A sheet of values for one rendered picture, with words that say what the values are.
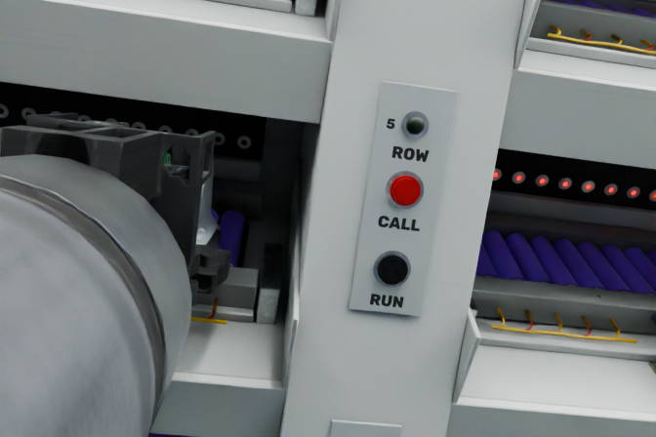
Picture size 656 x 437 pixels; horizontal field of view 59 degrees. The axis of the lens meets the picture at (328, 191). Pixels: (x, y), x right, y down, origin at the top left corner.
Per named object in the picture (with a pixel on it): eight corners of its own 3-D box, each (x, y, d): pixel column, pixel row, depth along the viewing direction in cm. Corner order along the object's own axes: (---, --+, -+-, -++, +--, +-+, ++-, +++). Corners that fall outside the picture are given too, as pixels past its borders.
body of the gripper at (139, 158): (224, 131, 30) (186, 151, 18) (206, 291, 31) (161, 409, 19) (70, 111, 29) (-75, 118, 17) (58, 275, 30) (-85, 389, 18)
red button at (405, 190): (418, 208, 30) (424, 178, 30) (389, 204, 30) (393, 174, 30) (414, 204, 31) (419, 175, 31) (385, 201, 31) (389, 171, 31)
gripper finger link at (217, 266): (245, 232, 35) (209, 273, 26) (242, 258, 35) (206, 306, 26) (167, 221, 35) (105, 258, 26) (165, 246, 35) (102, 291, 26)
